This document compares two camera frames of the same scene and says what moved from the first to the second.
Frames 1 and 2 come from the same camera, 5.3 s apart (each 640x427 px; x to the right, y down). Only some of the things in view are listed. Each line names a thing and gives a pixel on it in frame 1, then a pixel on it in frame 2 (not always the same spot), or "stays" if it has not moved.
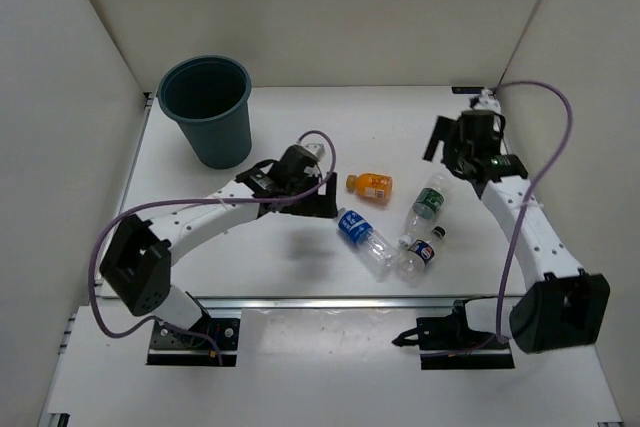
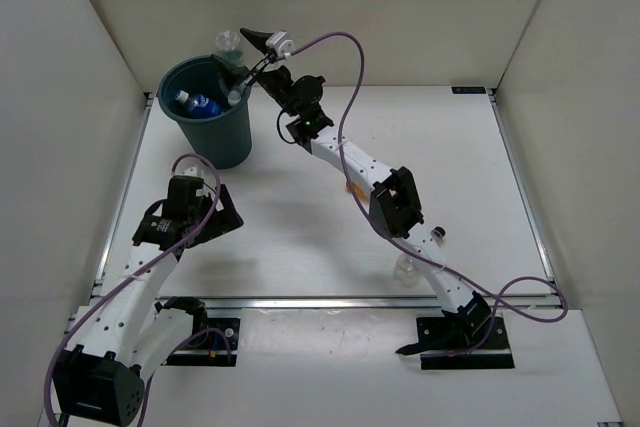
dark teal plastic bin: (210, 96) stays
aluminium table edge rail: (341, 302) stays
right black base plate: (446, 342) stays
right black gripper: (444, 127) to (258, 40)
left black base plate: (169, 346) stays
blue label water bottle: (381, 257) to (201, 106)
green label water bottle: (427, 205) to (229, 47)
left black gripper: (319, 205) to (226, 219)
